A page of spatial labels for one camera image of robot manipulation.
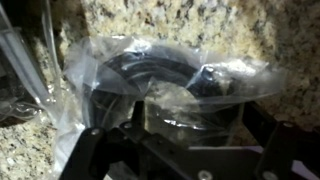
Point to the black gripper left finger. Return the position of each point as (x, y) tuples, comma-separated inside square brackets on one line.
[(100, 153)]

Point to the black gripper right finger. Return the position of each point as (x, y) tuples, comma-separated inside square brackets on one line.
[(293, 153)]

